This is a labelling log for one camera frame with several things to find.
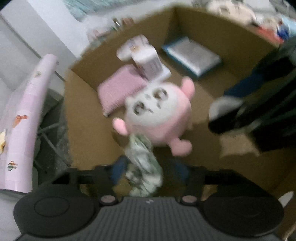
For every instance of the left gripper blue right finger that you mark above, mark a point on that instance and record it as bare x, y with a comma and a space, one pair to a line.
180, 171

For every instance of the large brown cardboard box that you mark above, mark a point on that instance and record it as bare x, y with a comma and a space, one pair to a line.
249, 182

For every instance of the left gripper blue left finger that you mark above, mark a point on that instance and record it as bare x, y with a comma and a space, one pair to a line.
118, 168

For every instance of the pink covered folding table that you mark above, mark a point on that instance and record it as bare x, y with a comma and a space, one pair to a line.
19, 122

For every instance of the blue white cardboard box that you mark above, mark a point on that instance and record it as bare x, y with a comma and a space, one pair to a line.
192, 56

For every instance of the green floral scrunchie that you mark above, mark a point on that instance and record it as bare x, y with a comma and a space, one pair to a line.
144, 173

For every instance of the pink round plush toy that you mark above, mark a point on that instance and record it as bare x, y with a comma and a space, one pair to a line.
160, 112

